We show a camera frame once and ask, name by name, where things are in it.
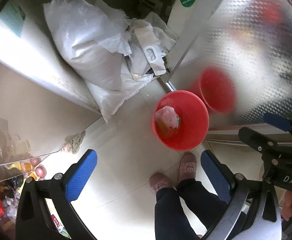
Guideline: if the right hand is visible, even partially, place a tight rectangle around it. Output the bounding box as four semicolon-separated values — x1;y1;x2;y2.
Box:
281;191;292;221

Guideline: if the right pink slipper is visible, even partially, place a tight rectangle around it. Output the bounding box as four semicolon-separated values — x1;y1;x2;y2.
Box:
178;152;198;183

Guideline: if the white plastic bag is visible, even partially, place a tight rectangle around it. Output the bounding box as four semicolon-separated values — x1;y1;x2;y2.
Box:
125;12;178;80

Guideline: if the left pink slipper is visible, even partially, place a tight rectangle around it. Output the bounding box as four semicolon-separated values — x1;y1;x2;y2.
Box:
149;172;172;194

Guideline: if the white woven sack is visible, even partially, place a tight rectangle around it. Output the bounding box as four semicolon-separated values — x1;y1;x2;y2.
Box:
43;0;131;90

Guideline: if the red plastic trash bucket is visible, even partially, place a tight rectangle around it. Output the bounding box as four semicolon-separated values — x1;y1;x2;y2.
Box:
150;90;209;152

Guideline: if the pink slipper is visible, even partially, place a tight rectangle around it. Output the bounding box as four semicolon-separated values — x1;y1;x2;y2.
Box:
178;152;198;183
149;172;172;194

